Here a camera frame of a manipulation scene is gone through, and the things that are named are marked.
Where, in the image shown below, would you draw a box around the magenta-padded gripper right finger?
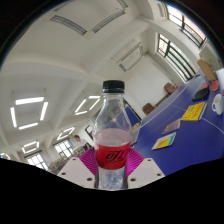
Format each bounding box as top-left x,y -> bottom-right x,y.
125,147 -> 166,190

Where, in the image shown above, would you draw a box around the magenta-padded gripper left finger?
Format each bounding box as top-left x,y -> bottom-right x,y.
57,147 -> 99,190

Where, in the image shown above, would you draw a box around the clear bottle with red label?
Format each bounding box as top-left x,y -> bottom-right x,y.
92,79 -> 133,191

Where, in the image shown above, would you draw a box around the low shelf unit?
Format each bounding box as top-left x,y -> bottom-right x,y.
48,146 -> 86,174

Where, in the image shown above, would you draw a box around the person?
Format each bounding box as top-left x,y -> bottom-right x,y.
73,134 -> 93,151

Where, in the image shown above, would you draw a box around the small yellow and blue book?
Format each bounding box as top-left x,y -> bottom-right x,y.
151,131 -> 177,151

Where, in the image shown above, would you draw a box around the grey book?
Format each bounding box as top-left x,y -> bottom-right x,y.
161,118 -> 182,136

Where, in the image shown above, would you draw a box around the blue partition screens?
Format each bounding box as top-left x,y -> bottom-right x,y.
124,104 -> 143,128

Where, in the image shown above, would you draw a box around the brown armchair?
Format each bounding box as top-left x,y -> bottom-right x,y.
142,102 -> 156,116
163,82 -> 179,96

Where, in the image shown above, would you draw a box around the large yellow book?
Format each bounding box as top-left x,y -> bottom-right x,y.
180,101 -> 208,122

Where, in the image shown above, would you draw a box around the ceiling lights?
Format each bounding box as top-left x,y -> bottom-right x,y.
0,94 -> 103,161

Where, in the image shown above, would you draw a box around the ceiling air conditioner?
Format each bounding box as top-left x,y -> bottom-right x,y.
113,41 -> 144,73

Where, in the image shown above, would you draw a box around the black-framed glass door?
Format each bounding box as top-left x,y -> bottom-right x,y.
156,33 -> 197,81

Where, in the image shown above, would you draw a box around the cardboard file holder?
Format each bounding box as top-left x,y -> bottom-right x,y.
196,58 -> 218,82

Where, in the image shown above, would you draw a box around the beige cabinet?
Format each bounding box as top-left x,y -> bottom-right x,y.
199,42 -> 224,68

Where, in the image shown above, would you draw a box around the large black-framed window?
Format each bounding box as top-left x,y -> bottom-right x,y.
164,3 -> 208,48

